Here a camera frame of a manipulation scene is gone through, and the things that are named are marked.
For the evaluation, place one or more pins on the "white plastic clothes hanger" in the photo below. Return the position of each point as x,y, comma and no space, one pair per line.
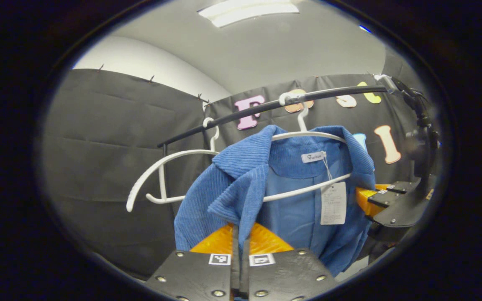
308,134
162,184

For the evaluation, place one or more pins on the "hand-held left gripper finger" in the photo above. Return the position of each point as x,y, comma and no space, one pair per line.
235,267
245,271

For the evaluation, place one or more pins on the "black metal garment rack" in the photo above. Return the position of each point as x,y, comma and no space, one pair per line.
341,90

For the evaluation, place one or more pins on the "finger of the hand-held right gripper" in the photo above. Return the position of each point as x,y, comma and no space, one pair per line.
366,200
404,187

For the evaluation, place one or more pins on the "black backdrop cloth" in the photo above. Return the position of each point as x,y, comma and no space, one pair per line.
98,146

